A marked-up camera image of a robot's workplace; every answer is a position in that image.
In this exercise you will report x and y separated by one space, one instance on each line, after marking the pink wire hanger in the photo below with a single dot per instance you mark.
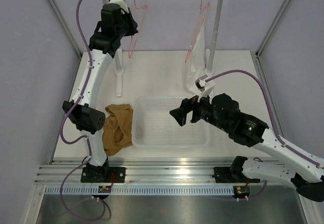
201 20
135 37

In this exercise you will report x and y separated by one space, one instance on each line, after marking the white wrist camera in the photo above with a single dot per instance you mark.
205 88
121 3

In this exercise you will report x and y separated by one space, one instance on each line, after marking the white perforated plastic basket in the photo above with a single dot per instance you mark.
154 127

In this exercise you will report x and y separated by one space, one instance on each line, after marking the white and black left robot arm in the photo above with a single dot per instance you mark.
116 22

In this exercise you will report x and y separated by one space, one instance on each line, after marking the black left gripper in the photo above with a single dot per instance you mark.
132 24

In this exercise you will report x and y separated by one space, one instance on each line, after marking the white tank top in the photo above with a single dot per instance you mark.
196 61

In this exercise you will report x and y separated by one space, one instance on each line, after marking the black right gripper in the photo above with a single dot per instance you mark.
180 113

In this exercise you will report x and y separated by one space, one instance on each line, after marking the aluminium mounting rail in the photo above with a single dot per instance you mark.
159 171

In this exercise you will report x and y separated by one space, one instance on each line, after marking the tan tank top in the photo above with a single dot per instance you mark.
117 128

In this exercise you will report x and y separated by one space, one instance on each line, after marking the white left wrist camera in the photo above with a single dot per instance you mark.
121 3

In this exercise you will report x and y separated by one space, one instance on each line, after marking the white slotted cable duct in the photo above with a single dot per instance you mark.
143 190

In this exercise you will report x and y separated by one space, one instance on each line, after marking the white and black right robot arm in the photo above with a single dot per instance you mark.
223 113

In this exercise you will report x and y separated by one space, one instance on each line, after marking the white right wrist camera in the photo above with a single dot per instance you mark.
205 88

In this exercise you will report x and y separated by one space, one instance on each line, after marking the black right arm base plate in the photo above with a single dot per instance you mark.
224 175

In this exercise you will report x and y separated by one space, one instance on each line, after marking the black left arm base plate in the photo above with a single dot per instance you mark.
116 174

